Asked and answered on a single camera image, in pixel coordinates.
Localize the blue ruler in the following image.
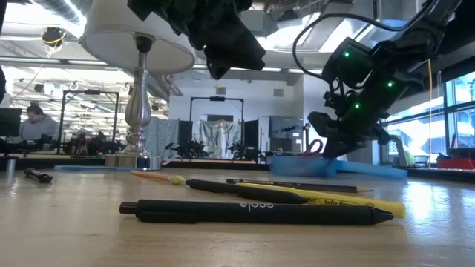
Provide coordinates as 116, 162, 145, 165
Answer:
53, 165, 131, 172

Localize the yellow brite liner highlighter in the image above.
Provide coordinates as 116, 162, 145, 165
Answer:
235, 181, 407, 220

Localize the black background rig frame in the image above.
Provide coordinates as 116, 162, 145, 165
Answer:
57, 89, 120, 154
189, 95, 246, 156

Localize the grey fabric panel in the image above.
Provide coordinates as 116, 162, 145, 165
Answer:
144, 117, 180, 161

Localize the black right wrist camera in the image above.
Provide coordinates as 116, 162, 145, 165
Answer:
307, 110, 341, 140

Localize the white shade silver table lamp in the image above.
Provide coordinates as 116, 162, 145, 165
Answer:
79, 0, 197, 171

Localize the black pencil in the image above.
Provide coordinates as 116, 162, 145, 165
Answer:
226, 178, 375, 194

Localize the plain black pen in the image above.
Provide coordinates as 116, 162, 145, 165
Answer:
185, 179, 308, 205

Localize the silver ventilation duct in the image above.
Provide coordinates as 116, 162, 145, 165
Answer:
252, 0, 409, 59

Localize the yellow paintbrush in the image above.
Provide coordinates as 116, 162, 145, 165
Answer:
129, 169, 187, 186

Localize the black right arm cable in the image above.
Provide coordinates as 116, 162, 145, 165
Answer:
291, 0, 446, 81

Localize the yellow hanging cable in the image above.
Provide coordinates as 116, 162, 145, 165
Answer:
426, 57, 434, 164

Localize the black marker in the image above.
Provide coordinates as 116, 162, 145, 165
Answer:
23, 167, 54, 184

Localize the blue plastic pencil box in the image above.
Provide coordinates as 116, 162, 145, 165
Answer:
269, 154, 409, 182

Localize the dark grey cabinet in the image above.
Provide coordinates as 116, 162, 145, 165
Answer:
267, 114, 306, 154

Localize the black pen with scale print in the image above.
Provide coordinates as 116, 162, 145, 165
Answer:
119, 199, 395, 226

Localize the crumpled silver cloth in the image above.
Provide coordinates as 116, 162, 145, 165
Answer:
199, 119, 243, 159

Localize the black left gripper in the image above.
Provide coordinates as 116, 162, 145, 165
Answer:
127, 0, 267, 81

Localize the person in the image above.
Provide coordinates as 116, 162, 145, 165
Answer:
18, 105, 60, 144

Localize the long ceiling light fixture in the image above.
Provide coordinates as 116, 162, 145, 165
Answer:
191, 63, 324, 78

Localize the black monitor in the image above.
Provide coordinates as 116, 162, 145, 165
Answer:
0, 107, 23, 138

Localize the black round ceiling device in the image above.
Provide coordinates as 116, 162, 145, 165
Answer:
39, 25, 68, 50

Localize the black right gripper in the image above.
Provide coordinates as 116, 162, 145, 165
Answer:
321, 99, 391, 160

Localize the silver metal post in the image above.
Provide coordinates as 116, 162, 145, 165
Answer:
5, 156, 19, 182

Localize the red bin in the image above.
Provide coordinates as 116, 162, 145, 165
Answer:
436, 147, 475, 171

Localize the grey office chair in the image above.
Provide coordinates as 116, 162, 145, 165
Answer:
385, 133, 409, 167

